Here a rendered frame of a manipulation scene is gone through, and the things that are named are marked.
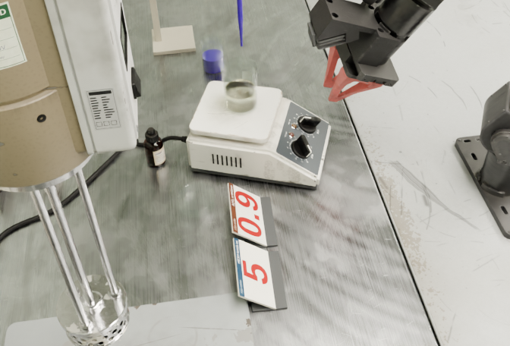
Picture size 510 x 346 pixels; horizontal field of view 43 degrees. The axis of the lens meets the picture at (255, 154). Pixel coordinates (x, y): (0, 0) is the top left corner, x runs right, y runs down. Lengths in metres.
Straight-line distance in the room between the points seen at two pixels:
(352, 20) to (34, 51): 0.49
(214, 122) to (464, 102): 0.45
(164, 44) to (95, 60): 0.85
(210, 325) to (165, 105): 0.45
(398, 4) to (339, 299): 0.38
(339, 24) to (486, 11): 0.65
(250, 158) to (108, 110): 0.53
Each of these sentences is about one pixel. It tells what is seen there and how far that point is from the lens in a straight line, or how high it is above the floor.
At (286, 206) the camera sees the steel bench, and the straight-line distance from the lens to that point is 0.94.
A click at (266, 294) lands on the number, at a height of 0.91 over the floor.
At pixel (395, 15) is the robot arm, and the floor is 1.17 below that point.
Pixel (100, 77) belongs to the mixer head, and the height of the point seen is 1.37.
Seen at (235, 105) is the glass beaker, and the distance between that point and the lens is 0.94.
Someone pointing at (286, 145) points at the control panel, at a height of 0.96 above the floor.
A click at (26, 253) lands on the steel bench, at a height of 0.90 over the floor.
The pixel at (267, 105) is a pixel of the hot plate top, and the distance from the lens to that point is 0.97.
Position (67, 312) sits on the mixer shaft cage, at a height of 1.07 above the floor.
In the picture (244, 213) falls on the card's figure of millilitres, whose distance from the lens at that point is 0.90.
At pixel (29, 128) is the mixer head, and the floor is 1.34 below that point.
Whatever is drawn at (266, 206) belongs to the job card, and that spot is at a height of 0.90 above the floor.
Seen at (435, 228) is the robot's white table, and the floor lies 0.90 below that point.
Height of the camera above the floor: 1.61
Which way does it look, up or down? 44 degrees down
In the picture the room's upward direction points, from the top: 2 degrees counter-clockwise
